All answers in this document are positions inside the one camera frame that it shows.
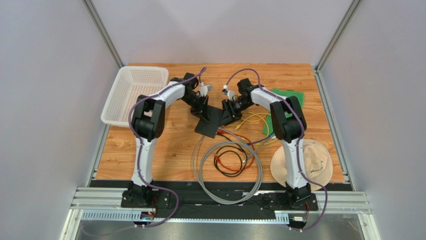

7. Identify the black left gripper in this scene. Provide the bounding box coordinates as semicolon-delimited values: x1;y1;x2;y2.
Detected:
181;93;210;123

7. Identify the yellow ethernet cable port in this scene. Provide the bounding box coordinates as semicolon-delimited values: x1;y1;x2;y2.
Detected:
234;112;270;131
242;111;271;123

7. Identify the black network switch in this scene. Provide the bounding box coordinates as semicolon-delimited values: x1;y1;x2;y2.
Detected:
194;105;223;139

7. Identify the yellow ethernet cable short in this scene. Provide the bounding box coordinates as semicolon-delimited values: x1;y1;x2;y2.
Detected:
255;136;277;147

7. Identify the blue ethernet cable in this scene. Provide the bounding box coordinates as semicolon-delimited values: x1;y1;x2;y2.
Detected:
249;133;276;145

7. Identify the red ethernet cable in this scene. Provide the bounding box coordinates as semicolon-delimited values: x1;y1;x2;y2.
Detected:
214;129;256;173

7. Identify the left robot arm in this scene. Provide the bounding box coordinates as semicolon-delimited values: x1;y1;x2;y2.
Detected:
122;67;210;229

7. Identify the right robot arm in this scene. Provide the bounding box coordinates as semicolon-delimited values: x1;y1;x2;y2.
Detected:
219;78;314;209

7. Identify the green cloth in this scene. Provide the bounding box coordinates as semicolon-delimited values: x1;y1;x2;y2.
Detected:
262;87;305;136

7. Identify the white plastic basket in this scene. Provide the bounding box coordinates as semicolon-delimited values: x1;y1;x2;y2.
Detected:
100;66;169;128

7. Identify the beige bucket hat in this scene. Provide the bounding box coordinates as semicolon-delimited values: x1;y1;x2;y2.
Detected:
270;138;333;191

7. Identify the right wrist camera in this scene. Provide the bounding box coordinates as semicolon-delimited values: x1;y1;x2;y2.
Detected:
222;85;235;101

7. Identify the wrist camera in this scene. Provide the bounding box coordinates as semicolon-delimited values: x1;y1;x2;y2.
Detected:
222;85;235;101
198;84;213;97

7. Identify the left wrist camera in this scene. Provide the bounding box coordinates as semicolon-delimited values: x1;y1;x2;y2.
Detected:
198;84;213;97

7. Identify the black ethernet cable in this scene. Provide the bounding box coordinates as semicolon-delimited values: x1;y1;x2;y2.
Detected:
212;132;249;178

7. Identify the aluminium frame rail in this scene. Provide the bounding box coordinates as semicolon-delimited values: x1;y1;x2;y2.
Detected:
61;182;380;240

